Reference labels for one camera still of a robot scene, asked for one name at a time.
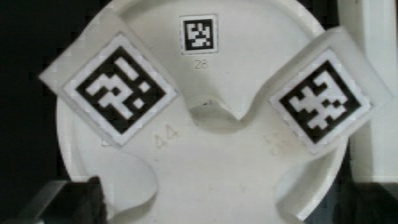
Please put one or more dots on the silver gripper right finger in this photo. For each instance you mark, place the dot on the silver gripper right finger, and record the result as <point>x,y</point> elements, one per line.
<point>366,203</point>

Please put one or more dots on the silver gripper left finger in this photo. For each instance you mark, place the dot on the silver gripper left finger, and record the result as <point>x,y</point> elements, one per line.
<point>66,204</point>

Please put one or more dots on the white cross-shaped table base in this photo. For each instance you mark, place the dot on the white cross-shaped table base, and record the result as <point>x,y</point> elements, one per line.
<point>192,138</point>

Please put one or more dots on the white round table top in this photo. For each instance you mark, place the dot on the white round table top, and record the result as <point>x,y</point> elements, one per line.
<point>213,35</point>

